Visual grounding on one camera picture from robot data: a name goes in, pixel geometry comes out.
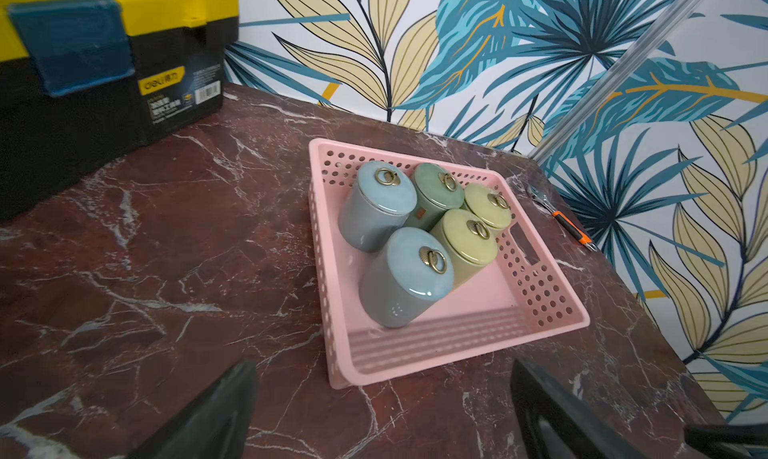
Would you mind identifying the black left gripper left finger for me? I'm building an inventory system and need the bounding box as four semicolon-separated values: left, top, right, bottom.
128;361;258;458

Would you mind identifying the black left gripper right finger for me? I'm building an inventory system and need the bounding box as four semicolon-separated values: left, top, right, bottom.
510;358;644;458

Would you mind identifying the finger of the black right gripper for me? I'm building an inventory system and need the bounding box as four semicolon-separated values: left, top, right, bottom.
684;424;767;459

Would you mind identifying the pink perforated plastic basket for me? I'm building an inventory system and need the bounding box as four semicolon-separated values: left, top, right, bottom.
309;138;590;389

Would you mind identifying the yellow-green front tea canister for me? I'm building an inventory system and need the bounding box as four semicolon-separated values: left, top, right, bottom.
430;209;497;289

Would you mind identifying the yellow-green tea canister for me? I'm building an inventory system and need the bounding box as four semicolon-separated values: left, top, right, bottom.
462;183;513;237
430;209;497;289

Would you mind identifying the blue front tea canister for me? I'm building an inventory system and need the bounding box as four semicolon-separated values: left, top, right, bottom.
359;227;455;329

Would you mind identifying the blue tea canister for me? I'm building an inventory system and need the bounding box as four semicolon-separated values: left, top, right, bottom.
359;227;455;329
338;161;417;253

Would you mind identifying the yellow-green rear tea canister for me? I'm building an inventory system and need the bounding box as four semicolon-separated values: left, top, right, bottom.
462;183;513;237

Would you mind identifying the dark green rear tea canister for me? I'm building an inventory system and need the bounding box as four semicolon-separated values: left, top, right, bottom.
404;163;465;231

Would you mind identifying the blue rear tea canister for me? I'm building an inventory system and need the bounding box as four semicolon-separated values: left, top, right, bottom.
338;161;417;253

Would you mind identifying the yellow black toolbox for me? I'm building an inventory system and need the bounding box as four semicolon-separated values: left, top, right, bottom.
1;0;239;220

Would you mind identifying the orange handled adjustable wrench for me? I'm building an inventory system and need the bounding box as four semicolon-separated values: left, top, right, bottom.
527;185;598;252

